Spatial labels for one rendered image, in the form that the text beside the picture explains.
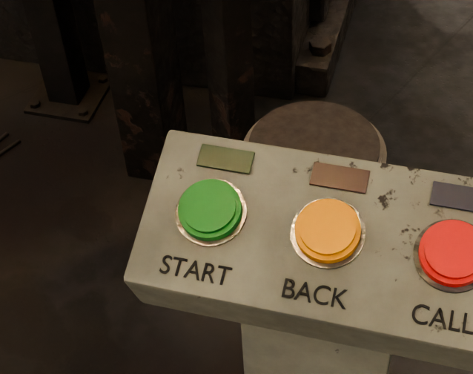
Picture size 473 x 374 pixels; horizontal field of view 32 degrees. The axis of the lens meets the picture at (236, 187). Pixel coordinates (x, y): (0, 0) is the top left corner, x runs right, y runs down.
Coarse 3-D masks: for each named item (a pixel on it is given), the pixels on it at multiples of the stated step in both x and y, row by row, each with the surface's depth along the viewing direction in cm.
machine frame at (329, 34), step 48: (0, 0) 152; (192, 0) 140; (288, 0) 135; (336, 0) 160; (0, 48) 161; (96, 48) 154; (192, 48) 148; (288, 48) 142; (336, 48) 152; (288, 96) 150
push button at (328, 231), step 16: (304, 208) 51; (320, 208) 50; (336, 208) 50; (304, 224) 50; (320, 224) 50; (336, 224) 50; (352, 224) 49; (304, 240) 49; (320, 240) 49; (336, 240) 49; (352, 240) 49; (320, 256) 49; (336, 256) 49
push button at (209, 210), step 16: (192, 192) 52; (208, 192) 52; (224, 192) 51; (192, 208) 51; (208, 208) 51; (224, 208) 51; (240, 208) 51; (192, 224) 51; (208, 224) 51; (224, 224) 50; (208, 240) 51
